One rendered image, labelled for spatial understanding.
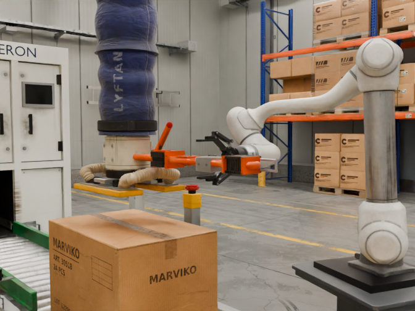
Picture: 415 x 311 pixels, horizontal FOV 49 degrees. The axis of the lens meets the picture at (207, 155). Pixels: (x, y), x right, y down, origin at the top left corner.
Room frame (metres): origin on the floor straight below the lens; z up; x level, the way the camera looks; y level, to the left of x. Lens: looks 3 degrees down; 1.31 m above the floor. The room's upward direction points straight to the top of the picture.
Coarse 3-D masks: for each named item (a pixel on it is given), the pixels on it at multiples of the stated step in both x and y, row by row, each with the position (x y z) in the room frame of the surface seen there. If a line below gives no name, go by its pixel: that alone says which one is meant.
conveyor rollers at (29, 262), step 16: (0, 240) 3.19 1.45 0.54; (16, 240) 3.17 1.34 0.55; (0, 256) 2.76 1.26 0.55; (16, 256) 2.81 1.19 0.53; (32, 256) 2.79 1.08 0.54; (48, 256) 2.77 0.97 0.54; (16, 272) 2.46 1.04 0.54; (32, 272) 2.44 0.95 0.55; (48, 272) 2.49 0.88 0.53; (32, 288) 2.18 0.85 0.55; (48, 288) 2.21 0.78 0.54; (16, 304) 2.02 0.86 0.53; (48, 304) 2.03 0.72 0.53
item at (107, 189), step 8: (96, 176) 1.76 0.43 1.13; (80, 184) 1.77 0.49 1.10; (88, 184) 1.73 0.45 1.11; (96, 184) 1.73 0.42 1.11; (104, 184) 1.73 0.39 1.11; (112, 184) 1.64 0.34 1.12; (96, 192) 1.65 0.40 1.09; (104, 192) 1.61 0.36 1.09; (112, 192) 1.57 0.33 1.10; (120, 192) 1.55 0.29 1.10; (128, 192) 1.57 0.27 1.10; (136, 192) 1.59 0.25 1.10
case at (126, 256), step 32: (64, 224) 1.76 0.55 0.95; (96, 224) 1.76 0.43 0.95; (128, 224) 1.76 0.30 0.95; (160, 224) 1.75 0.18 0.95; (192, 224) 1.75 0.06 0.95; (64, 256) 1.73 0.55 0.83; (96, 256) 1.51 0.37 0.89; (128, 256) 1.42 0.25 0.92; (160, 256) 1.49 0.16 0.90; (192, 256) 1.57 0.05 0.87; (64, 288) 1.74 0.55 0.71; (96, 288) 1.52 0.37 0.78; (128, 288) 1.41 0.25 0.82; (160, 288) 1.49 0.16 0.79; (192, 288) 1.57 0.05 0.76
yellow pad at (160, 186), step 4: (160, 180) 1.76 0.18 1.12; (136, 184) 1.80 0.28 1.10; (140, 184) 1.78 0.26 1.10; (144, 184) 1.77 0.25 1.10; (148, 184) 1.76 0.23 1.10; (152, 184) 1.75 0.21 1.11; (156, 184) 1.73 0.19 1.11; (160, 184) 1.72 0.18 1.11; (164, 184) 1.72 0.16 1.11; (172, 184) 1.72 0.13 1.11; (176, 184) 1.74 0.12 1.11; (144, 188) 1.76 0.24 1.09; (148, 188) 1.74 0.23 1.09; (152, 188) 1.72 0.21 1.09; (156, 188) 1.70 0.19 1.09; (160, 188) 1.69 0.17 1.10; (164, 188) 1.67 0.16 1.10; (168, 188) 1.68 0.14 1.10; (172, 188) 1.69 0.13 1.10; (176, 188) 1.70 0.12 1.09; (180, 188) 1.72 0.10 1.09; (184, 188) 1.73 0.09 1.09; (164, 192) 1.67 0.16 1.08
